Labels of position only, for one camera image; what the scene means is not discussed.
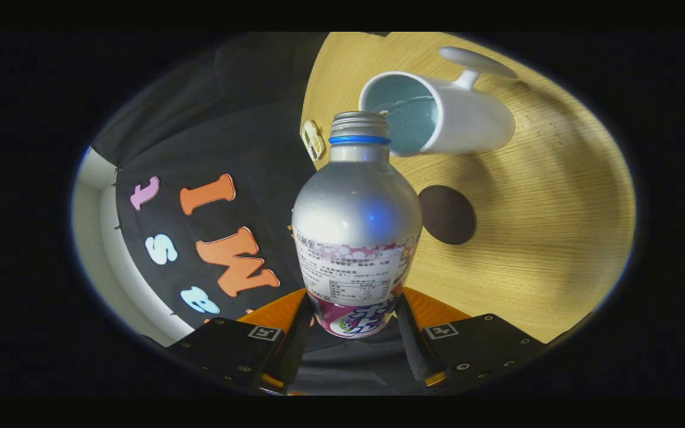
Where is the silver juice bottle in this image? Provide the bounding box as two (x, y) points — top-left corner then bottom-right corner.
(291, 111), (423, 339)

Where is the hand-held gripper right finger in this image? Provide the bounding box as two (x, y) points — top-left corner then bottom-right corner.
(394, 288), (548, 393)

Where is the black backdrop cloth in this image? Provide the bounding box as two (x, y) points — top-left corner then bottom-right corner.
(90, 33), (414, 396)

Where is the brown round coaster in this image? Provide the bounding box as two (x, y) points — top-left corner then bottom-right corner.
(418, 185), (477, 246)

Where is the wooden table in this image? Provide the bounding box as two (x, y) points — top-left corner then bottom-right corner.
(300, 33), (636, 344)

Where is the white cup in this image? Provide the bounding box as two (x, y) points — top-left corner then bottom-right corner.
(359, 46), (519, 157)

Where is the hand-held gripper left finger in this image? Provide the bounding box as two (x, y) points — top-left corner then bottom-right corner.
(164, 289), (315, 394)

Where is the white compartment tray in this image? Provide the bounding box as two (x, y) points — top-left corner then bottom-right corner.
(301, 120), (325, 162)

